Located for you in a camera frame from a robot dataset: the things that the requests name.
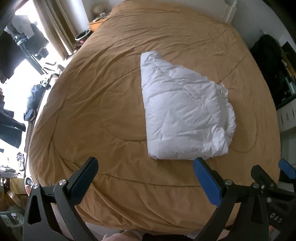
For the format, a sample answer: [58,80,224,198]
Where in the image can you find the white quilted puffer jacket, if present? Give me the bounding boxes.
[140,51,236,160]

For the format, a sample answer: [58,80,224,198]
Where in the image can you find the blue clothes pile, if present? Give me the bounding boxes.
[23,84,51,122]

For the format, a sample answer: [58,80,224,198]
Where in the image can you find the white storage drawers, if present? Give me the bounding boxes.
[277,99,296,166]

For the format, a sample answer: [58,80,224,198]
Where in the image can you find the dark cluttered shelf unit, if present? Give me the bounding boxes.
[274,41,295,109]

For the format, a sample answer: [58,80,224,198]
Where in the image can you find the black bag on hook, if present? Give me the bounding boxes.
[250,34,284,93]

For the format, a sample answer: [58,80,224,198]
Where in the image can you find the white wooden headboard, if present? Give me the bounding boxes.
[222,0,238,24]

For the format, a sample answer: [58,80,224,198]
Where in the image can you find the black round basket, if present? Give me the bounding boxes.
[75,29,93,45]

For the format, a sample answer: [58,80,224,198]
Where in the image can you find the wooden nightstand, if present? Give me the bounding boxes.
[88,12,110,32]

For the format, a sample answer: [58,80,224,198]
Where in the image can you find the beige window curtain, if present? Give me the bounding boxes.
[33,0,77,60]

